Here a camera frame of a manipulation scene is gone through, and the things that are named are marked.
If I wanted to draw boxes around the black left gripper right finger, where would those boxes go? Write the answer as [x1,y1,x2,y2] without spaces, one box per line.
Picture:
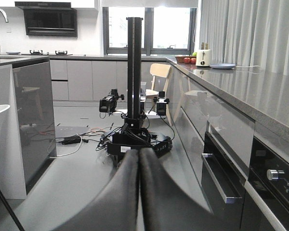
[139,148,213,231]

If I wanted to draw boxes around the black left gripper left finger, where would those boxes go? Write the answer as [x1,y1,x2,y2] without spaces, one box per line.
[54,149,139,231]

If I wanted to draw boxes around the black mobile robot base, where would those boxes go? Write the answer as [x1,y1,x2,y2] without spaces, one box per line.
[98,123,172,167]

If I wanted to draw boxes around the black power adapter brick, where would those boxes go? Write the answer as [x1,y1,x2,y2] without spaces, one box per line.
[57,135,82,145]

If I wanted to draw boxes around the black robot mast column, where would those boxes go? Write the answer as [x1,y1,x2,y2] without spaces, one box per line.
[126,17,142,128]

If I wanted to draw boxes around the built-in black oven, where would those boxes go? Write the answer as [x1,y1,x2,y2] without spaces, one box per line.
[201,132,289,231]

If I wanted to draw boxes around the grey kitchen counter cabinets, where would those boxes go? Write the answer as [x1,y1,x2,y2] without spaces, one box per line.
[49,55,289,231]

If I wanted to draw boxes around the light wooden chair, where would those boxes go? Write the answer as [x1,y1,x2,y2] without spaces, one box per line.
[142,62,175,126]

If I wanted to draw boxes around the blue plate on counter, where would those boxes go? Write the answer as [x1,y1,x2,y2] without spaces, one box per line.
[210,63,236,69]

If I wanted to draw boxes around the fruit bowl with apples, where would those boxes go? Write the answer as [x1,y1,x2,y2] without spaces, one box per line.
[175,51,197,64]

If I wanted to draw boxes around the cream toaster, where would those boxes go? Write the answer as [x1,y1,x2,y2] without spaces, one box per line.
[196,42,211,67]

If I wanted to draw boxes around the grey kitchen island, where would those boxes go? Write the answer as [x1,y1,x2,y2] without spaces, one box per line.
[0,57,56,200]

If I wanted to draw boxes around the black framed window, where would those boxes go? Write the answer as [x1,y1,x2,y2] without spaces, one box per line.
[102,6,197,56]

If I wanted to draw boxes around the gas stove burners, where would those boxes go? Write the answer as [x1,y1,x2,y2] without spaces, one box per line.
[29,50,70,56]

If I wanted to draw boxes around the blue plate near sink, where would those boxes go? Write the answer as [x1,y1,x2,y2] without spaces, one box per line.
[6,51,21,55]

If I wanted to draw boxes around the grey window curtain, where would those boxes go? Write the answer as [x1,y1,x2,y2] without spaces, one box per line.
[198,0,289,76]

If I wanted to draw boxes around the black range hood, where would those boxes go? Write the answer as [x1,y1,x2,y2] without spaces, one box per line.
[15,1,78,37]

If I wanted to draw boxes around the white floor cable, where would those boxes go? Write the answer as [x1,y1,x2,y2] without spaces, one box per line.
[49,134,83,159]

